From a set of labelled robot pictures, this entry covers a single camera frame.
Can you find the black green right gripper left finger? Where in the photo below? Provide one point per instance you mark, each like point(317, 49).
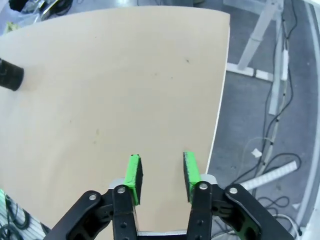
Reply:
point(122, 212)

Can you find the white paper scrap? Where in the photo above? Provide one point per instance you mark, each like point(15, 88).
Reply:
point(256, 152)

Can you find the white power strip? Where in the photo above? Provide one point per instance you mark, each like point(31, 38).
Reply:
point(284, 63)

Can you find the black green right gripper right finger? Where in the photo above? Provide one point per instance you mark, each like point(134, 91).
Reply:
point(207, 212)

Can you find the black cylindrical pen holder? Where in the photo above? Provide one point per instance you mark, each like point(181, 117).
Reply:
point(10, 75)

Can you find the grey metal table leg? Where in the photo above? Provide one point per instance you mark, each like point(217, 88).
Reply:
point(257, 35)

